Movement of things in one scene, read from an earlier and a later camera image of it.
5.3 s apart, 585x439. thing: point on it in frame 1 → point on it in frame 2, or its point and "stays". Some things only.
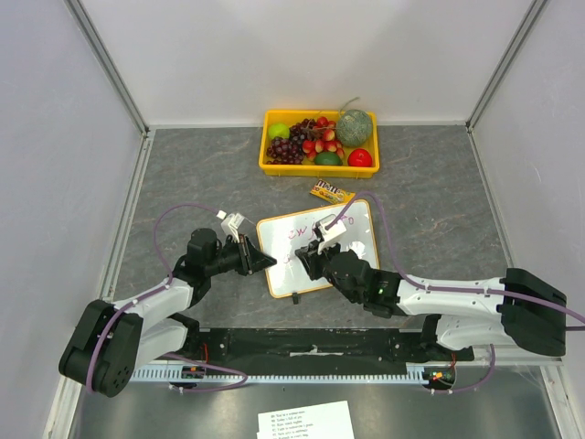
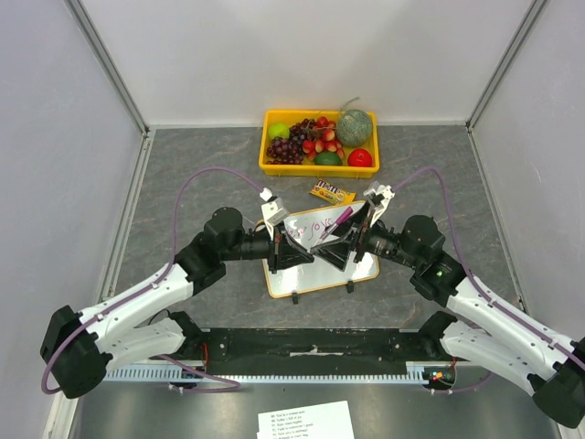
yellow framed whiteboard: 282,235 stays
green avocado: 327,158 stays
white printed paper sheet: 326,421 stays
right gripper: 315,262 → 357,238
